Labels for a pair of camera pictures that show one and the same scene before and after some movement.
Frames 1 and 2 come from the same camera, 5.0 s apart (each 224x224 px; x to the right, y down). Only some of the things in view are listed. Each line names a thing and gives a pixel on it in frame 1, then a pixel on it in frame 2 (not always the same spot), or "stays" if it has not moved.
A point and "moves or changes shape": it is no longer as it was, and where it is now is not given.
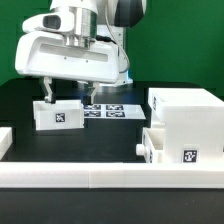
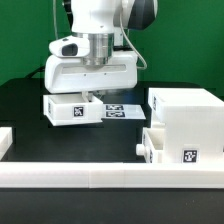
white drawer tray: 61,115 moves or changes shape
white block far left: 6,140 stays
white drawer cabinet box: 193,122 stays
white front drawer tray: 153,145 stays
